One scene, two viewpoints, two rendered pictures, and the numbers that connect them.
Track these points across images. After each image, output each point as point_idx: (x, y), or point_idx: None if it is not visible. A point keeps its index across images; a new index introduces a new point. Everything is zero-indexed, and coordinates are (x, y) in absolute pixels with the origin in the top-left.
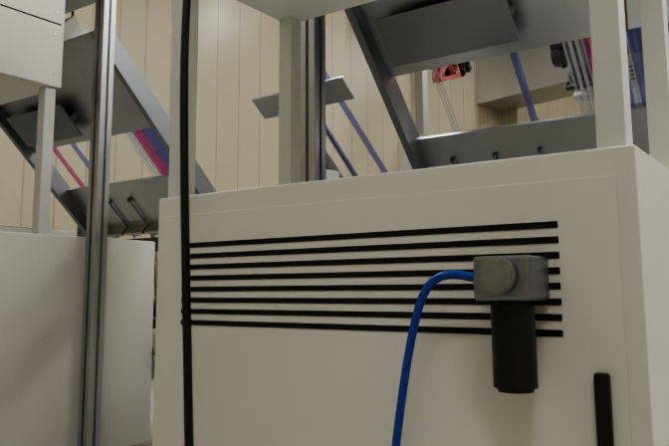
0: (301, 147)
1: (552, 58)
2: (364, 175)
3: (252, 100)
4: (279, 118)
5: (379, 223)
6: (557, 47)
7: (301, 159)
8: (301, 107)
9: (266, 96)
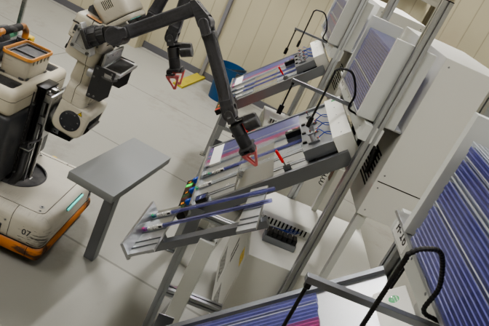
0: (313, 252)
1: (118, 43)
2: (367, 258)
3: (256, 229)
4: (342, 251)
5: None
6: (126, 37)
7: (310, 256)
8: (321, 236)
9: (258, 220)
